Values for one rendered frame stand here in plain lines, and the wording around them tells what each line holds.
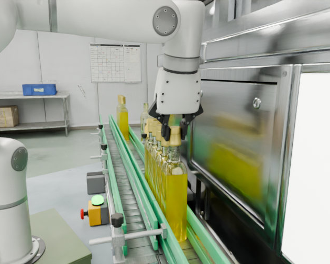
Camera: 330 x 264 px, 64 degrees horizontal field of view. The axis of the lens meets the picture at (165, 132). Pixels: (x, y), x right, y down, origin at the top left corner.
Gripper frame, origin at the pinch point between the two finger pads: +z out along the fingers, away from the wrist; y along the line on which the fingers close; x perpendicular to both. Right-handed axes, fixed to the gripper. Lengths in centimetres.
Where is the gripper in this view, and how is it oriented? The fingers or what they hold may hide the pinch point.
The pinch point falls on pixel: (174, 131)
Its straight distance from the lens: 63.9
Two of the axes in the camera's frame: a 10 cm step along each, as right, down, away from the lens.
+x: 2.6, 4.6, -8.5
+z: -0.7, 8.9, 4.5
